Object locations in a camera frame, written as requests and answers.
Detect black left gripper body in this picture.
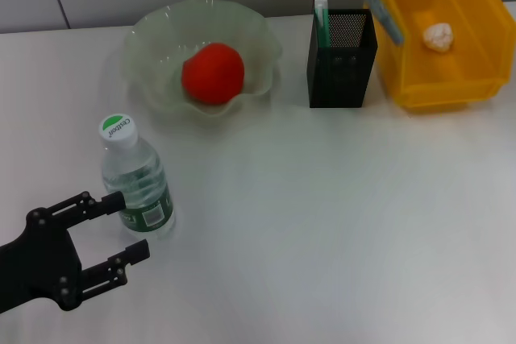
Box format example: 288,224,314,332
0,206,85,313

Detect grey glitter marker pen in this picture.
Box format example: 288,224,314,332
361,0,406,45

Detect clear water bottle green label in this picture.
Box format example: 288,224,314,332
98,113,177,242

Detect mint green utility knife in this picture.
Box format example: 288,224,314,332
314,0,334,52

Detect white paper ball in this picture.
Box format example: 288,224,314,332
422,23,455,53

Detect red-orange toy orange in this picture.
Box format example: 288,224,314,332
181,41,246,106

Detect black mesh pen holder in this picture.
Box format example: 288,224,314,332
306,8,379,110

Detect translucent green wavy fruit bowl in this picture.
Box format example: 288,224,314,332
123,0,283,134

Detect yellow plastic storage bin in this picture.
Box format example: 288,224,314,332
362,0,516,114

